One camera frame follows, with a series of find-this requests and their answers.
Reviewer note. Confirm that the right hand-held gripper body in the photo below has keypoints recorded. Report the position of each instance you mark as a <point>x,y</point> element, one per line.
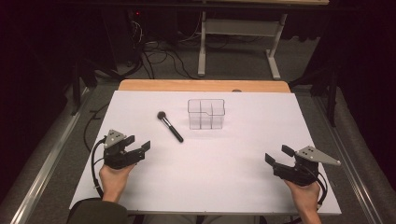
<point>303,172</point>

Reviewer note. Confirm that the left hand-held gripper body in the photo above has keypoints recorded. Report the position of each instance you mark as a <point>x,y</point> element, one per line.
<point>116,157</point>

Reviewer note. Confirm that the black makeup brush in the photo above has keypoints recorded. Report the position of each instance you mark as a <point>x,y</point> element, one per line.
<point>170,126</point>

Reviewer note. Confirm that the clear plastic organizer box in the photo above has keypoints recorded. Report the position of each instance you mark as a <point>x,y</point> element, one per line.
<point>206,113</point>

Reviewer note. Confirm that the person's right hand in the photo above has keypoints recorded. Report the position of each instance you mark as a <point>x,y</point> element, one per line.
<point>305,196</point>

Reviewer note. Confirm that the person's left hand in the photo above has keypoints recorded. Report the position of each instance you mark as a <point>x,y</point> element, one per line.
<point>113,180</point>

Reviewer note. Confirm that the black metal stand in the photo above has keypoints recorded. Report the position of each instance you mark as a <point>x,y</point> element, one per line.
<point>82,81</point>
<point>327,84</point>

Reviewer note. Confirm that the black computer tower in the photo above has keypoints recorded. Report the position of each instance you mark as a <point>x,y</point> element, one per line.
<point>121,37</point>

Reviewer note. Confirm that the aluminium floor rail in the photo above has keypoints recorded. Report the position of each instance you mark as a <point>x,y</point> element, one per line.
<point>351,161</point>
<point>46,172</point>

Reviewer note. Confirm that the white metal desk frame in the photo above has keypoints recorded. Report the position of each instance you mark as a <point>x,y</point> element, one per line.
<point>238,28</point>

